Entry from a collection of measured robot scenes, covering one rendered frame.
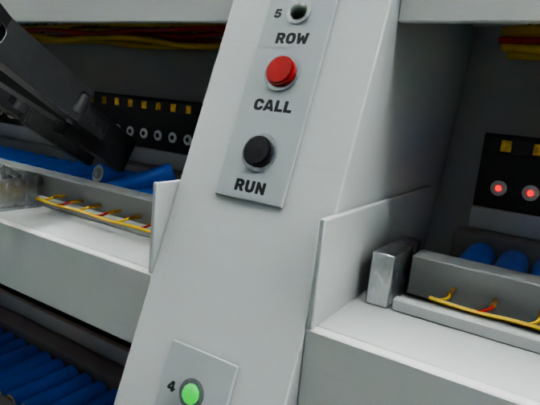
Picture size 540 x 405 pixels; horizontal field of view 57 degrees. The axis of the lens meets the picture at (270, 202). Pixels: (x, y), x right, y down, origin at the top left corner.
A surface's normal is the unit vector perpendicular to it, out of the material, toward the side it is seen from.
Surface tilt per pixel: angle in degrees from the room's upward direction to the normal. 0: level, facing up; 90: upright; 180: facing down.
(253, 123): 90
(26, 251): 109
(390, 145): 90
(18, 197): 90
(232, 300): 90
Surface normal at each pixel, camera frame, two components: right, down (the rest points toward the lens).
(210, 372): -0.46, -0.22
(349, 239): 0.85, 0.18
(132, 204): -0.52, 0.11
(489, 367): 0.10, -0.98
